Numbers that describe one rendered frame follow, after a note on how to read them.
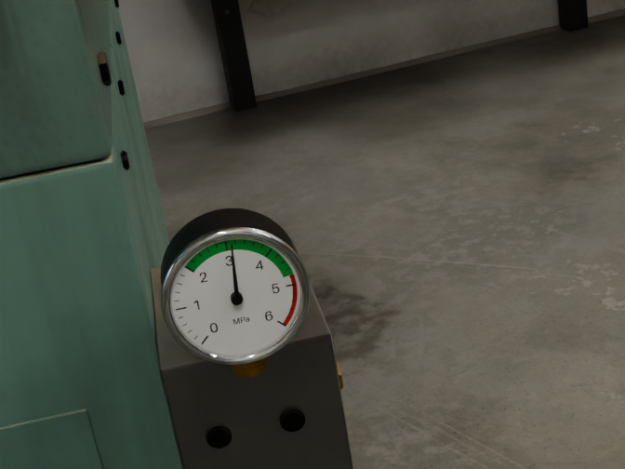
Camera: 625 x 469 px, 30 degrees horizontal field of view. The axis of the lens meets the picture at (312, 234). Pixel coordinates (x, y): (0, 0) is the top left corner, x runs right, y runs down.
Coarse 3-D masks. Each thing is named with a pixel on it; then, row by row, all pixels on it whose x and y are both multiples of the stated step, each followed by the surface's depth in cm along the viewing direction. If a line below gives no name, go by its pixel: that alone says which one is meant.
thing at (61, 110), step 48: (0, 0) 49; (48, 0) 49; (96, 0) 67; (0, 48) 50; (48, 48) 50; (96, 48) 56; (0, 96) 51; (48, 96) 51; (96, 96) 51; (0, 144) 51; (48, 144) 52; (96, 144) 52
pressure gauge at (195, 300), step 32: (192, 224) 50; (224, 224) 48; (256, 224) 49; (192, 256) 48; (224, 256) 48; (256, 256) 48; (288, 256) 48; (192, 288) 48; (224, 288) 49; (256, 288) 49; (288, 288) 49; (192, 320) 49; (224, 320) 49; (256, 320) 50; (288, 320) 50; (192, 352) 49; (224, 352) 50; (256, 352) 50
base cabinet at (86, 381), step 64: (128, 64) 103; (128, 128) 74; (0, 192) 52; (64, 192) 53; (128, 192) 59; (0, 256) 53; (64, 256) 54; (128, 256) 54; (0, 320) 54; (64, 320) 55; (128, 320) 55; (0, 384) 55; (64, 384) 56; (128, 384) 57; (0, 448) 56; (64, 448) 57; (128, 448) 58
